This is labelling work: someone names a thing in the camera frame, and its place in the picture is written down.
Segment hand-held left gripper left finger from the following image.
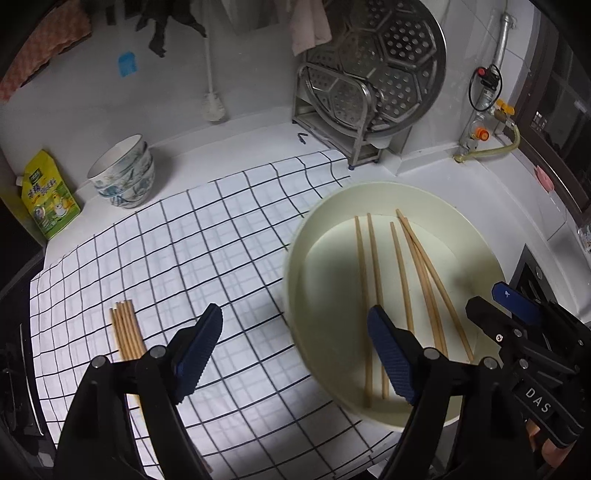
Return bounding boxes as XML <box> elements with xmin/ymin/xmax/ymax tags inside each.
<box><xmin>55</xmin><ymin>302</ymin><xmax>225</xmax><ymax>480</ymax></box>

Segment large perforated steel steamer plate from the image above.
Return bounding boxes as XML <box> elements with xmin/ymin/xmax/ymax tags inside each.
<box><xmin>307</xmin><ymin>0</ymin><xmax>448</xmax><ymax>136</ymax></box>

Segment black red-button gas device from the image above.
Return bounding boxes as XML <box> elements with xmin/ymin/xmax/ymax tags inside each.
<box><xmin>477</xmin><ymin>67</ymin><xmax>502</xmax><ymax>90</ymax></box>

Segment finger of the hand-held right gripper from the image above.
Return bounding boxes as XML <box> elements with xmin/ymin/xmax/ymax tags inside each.
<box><xmin>465</xmin><ymin>296</ymin><xmax>528</xmax><ymax>346</ymax></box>
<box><xmin>491</xmin><ymin>281</ymin><xmax>542</xmax><ymax>325</ymax></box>

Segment blue wall hook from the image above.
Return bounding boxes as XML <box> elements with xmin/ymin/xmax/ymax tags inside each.
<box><xmin>117</xmin><ymin>52</ymin><xmax>139</xmax><ymax>78</ymax></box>

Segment yellow green seasoning pouch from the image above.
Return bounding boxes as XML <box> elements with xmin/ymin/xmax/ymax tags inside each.
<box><xmin>15</xmin><ymin>150</ymin><xmax>81</xmax><ymax>241</ymax></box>

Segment orange wavy dishcloth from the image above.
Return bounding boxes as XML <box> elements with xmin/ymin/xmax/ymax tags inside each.
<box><xmin>0</xmin><ymin>0</ymin><xmax>93</xmax><ymax>102</ymax></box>

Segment grey metal gas pipe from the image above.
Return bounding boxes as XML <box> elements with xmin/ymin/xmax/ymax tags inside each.
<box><xmin>492</xmin><ymin>11</ymin><xmax>518</xmax><ymax>70</ymax></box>

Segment white bottle brush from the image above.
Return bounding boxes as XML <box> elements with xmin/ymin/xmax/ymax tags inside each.
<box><xmin>201</xmin><ymin>28</ymin><xmax>228</xmax><ymax>123</ymax></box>

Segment cream round basin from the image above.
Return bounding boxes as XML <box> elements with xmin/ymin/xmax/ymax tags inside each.
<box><xmin>283</xmin><ymin>182</ymin><xmax>525</xmax><ymax>432</ymax></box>

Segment black cable loop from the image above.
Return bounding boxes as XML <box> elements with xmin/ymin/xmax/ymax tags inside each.
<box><xmin>468</xmin><ymin>65</ymin><xmax>504</xmax><ymax>113</ymax></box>

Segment small perforated steel steamer plate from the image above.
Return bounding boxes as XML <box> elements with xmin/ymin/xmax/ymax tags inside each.
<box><xmin>302</xmin><ymin>65</ymin><xmax>370</xmax><ymax>125</ymax></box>

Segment black gas stove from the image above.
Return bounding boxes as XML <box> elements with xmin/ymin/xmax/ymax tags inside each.
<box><xmin>0</xmin><ymin>258</ymin><xmax>61</xmax><ymax>480</ymax></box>

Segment blue patterned white bowl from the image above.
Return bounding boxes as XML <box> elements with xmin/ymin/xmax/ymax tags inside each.
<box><xmin>87</xmin><ymin>134</ymin><xmax>148</xmax><ymax>183</ymax></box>
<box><xmin>92</xmin><ymin>150</ymin><xmax>154</xmax><ymax>197</ymax></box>
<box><xmin>99</xmin><ymin>168</ymin><xmax>157</xmax><ymax>209</ymax></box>

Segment black checkered white cloth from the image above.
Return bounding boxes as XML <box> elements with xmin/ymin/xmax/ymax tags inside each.
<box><xmin>28</xmin><ymin>148</ymin><xmax>402</xmax><ymax>472</ymax></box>

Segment stainless steel plate rack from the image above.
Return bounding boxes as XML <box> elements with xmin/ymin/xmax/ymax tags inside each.
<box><xmin>291</xmin><ymin>62</ymin><xmax>411</xmax><ymax>169</ymax></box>

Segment orange-capped gas fitting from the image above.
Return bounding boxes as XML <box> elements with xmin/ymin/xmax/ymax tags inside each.
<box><xmin>466</xmin><ymin>124</ymin><xmax>490</xmax><ymax>151</ymax></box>

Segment dark window frame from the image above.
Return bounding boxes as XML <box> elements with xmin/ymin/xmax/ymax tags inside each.
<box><xmin>512</xmin><ymin>28</ymin><xmax>591</xmax><ymax>217</ymax></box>

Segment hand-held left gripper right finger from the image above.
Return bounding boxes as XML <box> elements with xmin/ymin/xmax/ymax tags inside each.
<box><xmin>367</xmin><ymin>305</ymin><xmax>529</xmax><ymax>480</ymax></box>

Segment yellow gas hose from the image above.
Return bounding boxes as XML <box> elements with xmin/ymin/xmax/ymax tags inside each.
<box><xmin>454</xmin><ymin>122</ymin><xmax>522</xmax><ymax>163</ymax></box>

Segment bundle of wooden chopsticks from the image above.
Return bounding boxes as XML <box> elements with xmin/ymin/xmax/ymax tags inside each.
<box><xmin>110</xmin><ymin>299</ymin><xmax>148</xmax><ymax>411</ymax></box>

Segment person's right hand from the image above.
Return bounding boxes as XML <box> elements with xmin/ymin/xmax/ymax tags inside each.
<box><xmin>524</xmin><ymin>418</ymin><xmax>573</xmax><ymax>480</ymax></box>

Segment pink hanging cloth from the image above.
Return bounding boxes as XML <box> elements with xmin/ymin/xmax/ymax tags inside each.
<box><xmin>290</xmin><ymin>0</ymin><xmax>332</xmax><ymax>57</ymax></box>

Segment wooden chopstick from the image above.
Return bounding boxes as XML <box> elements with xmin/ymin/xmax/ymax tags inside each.
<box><xmin>389</xmin><ymin>222</ymin><xmax>416</xmax><ymax>335</ymax></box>
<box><xmin>402</xmin><ymin>222</ymin><xmax>475</xmax><ymax>363</ymax></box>
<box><xmin>396</xmin><ymin>209</ymin><xmax>450</xmax><ymax>358</ymax></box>
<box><xmin>366</xmin><ymin>213</ymin><xmax>391</xmax><ymax>400</ymax></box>
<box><xmin>353</xmin><ymin>216</ymin><xmax>373</xmax><ymax>409</ymax></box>

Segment dark hanging rag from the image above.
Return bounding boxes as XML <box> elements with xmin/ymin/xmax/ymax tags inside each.
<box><xmin>134</xmin><ymin>0</ymin><xmax>208</xmax><ymax>58</ymax></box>

